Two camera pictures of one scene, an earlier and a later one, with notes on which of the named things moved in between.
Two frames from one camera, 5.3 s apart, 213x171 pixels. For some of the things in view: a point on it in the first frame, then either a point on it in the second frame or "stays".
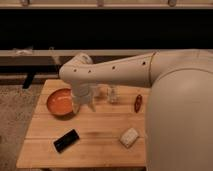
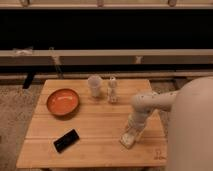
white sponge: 129,137 stays
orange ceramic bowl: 60,102 stays
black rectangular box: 66,140 stays
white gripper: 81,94 to 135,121
